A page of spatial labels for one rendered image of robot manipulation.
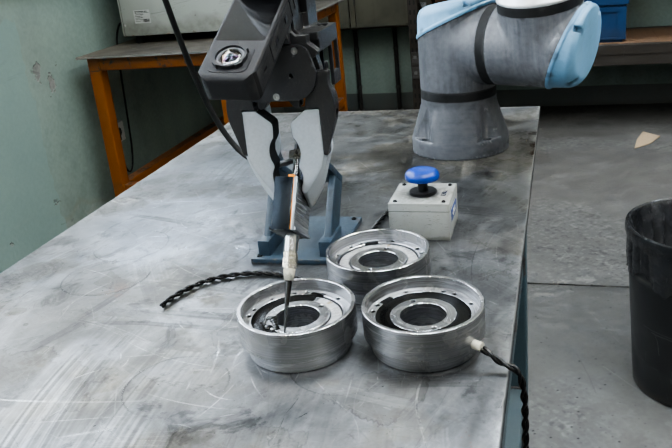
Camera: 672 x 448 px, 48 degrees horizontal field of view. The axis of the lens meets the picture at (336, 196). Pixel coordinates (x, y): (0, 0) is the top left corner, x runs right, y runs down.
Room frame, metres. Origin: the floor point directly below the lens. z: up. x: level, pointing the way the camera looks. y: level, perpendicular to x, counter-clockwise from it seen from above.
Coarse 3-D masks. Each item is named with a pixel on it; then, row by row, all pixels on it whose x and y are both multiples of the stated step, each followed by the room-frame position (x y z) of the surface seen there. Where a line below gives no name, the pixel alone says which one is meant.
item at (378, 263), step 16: (336, 240) 0.72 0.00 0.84; (352, 240) 0.74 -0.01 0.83; (368, 240) 0.74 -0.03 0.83; (384, 240) 0.74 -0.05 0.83; (400, 240) 0.73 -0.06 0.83; (416, 240) 0.72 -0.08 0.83; (336, 256) 0.71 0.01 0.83; (352, 256) 0.71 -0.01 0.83; (368, 256) 0.71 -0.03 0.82; (384, 256) 0.71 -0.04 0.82; (400, 256) 0.69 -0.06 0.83; (336, 272) 0.66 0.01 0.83; (352, 272) 0.65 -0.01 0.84; (368, 272) 0.64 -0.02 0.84; (384, 272) 0.64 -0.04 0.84; (400, 272) 0.64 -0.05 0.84; (416, 272) 0.65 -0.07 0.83; (352, 288) 0.65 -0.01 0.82; (368, 288) 0.64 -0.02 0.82
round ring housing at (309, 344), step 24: (264, 288) 0.63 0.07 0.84; (312, 288) 0.64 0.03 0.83; (336, 288) 0.62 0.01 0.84; (240, 312) 0.59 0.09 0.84; (288, 312) 0.61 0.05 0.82; (312, 312) 0.61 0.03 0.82; (240, 336) 0.58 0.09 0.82; (264, 336) 0.55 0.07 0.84; (288, 336) 0.54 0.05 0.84; (312, 336) 0.54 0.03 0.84; (336, 336) 0.55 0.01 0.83; (264, 360) 0.56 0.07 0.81; (288, 360) 0.54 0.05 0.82; (312, 360) 0.55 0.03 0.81; (336, 360) 0.56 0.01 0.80
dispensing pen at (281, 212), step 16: (288, 176) 0.62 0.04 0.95; (288, 192) 0.61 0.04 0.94; (288, 208) 0.60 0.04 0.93; (272, 224) 0.59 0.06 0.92; (288, 224) 0.59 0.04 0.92; (288, 240) 0.60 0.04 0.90; (288, 256) 0.59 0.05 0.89; (288, 272) 0.58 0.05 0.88; (288, 288) 0.58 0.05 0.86; (288, 304) 0.57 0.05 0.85
